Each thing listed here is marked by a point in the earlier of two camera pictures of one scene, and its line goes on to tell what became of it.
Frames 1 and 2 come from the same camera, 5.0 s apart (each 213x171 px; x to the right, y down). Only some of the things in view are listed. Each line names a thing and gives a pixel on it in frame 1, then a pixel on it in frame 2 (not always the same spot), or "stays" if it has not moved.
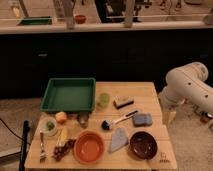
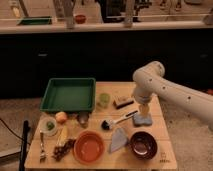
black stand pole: x=25 y=143 stays
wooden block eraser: x=121 y=101 stays
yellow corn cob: x=63 y=136 stays
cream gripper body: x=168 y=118 -> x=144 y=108
